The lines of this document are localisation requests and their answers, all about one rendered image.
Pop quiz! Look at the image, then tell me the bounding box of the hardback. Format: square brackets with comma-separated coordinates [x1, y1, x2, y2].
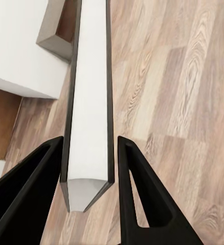
[59, 0, 115, 213]

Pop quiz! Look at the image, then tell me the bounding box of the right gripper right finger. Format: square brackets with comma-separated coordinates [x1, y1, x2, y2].
[117, 136, 204, 245]

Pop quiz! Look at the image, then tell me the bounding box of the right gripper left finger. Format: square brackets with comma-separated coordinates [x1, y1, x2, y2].
[0, 136, 64, 245]

